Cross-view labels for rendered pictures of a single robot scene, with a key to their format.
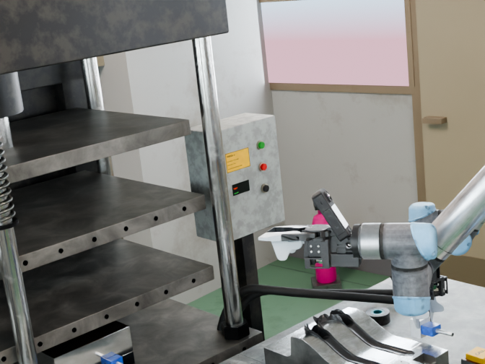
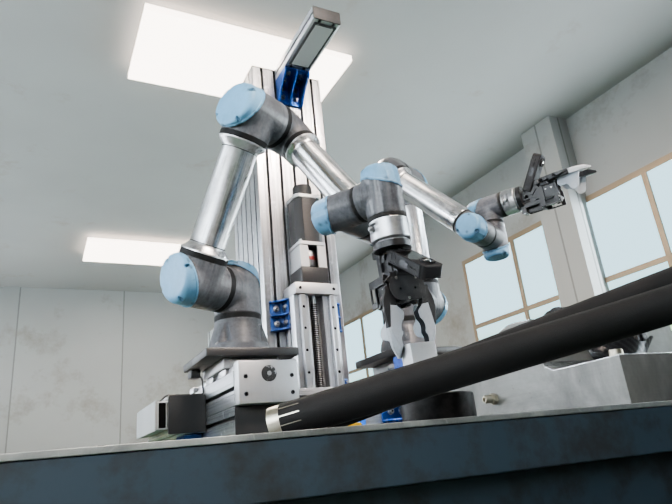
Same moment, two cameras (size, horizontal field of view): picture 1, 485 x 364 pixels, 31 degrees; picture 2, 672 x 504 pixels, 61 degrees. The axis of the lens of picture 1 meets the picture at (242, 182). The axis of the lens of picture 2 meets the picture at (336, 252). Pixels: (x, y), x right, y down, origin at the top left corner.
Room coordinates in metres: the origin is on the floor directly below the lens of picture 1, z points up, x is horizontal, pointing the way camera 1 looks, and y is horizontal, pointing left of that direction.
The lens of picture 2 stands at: (3.33, -0.30, 0.78)
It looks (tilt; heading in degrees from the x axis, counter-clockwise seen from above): 20 degrees up; 197
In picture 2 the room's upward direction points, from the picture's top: 6 degrees counter-clockwise
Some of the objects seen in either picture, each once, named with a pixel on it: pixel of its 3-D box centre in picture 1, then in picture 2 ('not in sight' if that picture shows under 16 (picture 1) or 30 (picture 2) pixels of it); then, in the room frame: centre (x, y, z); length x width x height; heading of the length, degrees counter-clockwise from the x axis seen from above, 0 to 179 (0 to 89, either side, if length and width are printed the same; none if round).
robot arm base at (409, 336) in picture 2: not in sight; (405, 337); (1.71, -0.62, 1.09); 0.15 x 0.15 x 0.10
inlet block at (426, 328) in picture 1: (434, 329); (406, 363); (2.30, -0.51, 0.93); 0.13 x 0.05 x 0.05; 41
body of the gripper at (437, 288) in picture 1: (427, 276); (395, 276); (2.32, -0.50, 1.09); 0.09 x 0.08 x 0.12; 41
